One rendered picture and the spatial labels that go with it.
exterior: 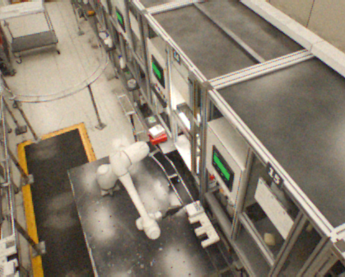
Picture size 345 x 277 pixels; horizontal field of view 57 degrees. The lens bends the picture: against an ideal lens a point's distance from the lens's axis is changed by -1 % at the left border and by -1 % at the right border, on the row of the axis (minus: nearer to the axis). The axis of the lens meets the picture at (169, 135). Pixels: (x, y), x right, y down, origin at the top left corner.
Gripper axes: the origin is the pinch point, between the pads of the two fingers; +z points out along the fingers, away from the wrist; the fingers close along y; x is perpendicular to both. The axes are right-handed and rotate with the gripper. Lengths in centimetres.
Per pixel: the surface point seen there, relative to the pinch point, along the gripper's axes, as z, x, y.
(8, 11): -110, 464, 0
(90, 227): -78, 26, -20
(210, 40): 50, 52, 113
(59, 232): -119, 74, -87
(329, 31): 380, 223, -55
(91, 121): -42, 232, -88
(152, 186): -12.9, 41.9, -19.8
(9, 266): -140, 7, 5
